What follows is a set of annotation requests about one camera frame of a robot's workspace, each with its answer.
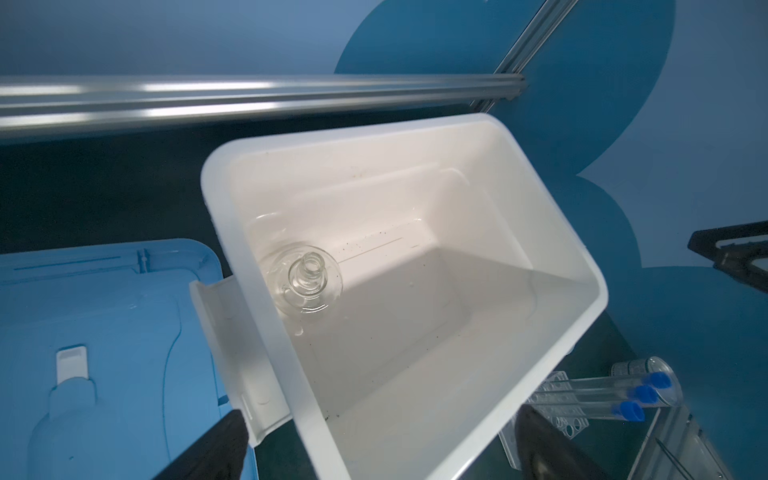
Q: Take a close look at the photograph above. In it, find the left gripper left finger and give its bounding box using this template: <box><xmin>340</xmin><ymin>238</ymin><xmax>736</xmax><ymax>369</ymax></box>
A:
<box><xmin>154</xmin><ymin>410</ymin><xmax>249</xmax><ymax>480</ymax></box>

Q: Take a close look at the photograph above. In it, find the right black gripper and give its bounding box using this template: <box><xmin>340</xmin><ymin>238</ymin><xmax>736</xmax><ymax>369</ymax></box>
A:
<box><xmin>687</xmin><ymin>221</ymin><xmax>767</xmax><ymax>293</ymax></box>

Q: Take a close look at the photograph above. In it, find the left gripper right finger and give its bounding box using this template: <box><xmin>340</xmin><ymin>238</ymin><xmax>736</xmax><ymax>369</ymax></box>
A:
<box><xmin>514</xmin><ymin>404</ymin><xmax>611</xmax><ymax>480</ymax></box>

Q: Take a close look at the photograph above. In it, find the clear test tube rack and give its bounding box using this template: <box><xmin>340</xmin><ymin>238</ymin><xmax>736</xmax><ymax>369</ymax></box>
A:
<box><xmin>499</xmin><ymin>369</ymin><xmax>637</xmax><ymax>472</ymax></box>

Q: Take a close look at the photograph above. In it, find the test tube blue cap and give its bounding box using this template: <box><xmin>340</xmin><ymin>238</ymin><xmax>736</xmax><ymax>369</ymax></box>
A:
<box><xmin>536</xmin><ymin>372</ymin><xmax>673</xmax><ymax>392</ymax></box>
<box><xmin>528</xmin><ymin>385</ymin><xmax>660</xmax><ymax>406</ymax></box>
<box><xmin>533</xmin><ymin>401</ymin><xmax>646</xmax><ymax>422</ymax></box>

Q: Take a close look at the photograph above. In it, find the clear glass petri dish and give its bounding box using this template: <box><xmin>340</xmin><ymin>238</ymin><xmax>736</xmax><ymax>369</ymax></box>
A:
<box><xmin>262</xmin><ymin>243</ymin><xmax>344</xmax><ymax>318</ymax></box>

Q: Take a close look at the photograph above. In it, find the clear plastic beaker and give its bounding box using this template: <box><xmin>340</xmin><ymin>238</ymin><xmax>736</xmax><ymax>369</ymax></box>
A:
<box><xmin>609</xmin><ymin>356</ymin><xmax>684</xmax><ymax>407</ymax></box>

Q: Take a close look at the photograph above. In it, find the light blue bin lid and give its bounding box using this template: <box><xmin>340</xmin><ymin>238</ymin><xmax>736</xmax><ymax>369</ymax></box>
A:
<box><xmin>1</xmin><ymin>239</ymin><xmax>231</xmax><ymax>479</ymax></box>

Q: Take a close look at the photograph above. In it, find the white plastic storage bin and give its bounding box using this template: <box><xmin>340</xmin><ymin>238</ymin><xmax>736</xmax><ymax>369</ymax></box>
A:
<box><xmin>190</xmin><ymin>114</ymin><xmax>608</xmax><ymax>479</ymax></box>

